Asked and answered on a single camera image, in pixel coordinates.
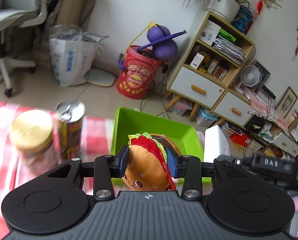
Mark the taco plush toy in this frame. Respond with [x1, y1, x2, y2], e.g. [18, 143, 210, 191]
[122, 132, 182, 191]

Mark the green plastic bin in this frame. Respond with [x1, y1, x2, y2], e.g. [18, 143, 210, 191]
[110, 106, 206, 187]

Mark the white blue milk carton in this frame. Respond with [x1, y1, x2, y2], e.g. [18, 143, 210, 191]
[203, 125, 230, 163]

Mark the black yellow drink can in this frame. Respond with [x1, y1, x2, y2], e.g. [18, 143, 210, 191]
[54, 100, 86, 160]

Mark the red snack bucket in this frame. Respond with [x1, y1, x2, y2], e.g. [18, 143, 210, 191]
[116, 45, 164, 99]

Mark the gold lid clear jar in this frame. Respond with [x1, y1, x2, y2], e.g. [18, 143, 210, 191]
[9, 109, 58, 176]

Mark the wooden white drawer cabinet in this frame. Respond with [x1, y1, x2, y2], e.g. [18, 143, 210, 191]
[166, 11, 255, 127]

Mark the small white desk fan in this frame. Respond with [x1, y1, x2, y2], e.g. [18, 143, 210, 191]
[240, 65, 260, 87]

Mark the red white checkered tablecloth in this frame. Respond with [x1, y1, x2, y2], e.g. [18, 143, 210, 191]
[0, 101, 114, 239]

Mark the purple hopper ball toy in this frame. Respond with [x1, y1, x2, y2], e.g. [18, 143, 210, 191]
[135, 23, 187, 61]

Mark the white paper shopping bag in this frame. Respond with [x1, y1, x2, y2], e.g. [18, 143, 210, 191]
[48, 24, 107, 87]

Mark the white office chair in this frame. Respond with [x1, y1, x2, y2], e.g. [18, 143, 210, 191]
[0, 0, 48, 98]

